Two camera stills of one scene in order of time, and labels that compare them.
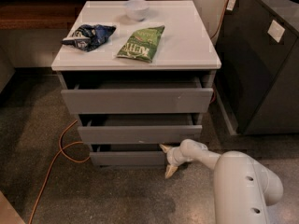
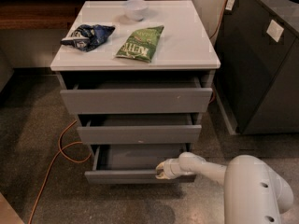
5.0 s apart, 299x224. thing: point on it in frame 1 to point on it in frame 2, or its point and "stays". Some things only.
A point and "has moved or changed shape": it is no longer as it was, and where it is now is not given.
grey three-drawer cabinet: [137, 76] stays
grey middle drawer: [138, 129] stays
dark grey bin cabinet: [257, 82] stays
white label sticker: [276, 31] stays
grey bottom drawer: [128, 155] has moved or changed shape
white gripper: [175, 157] to [170, 169]
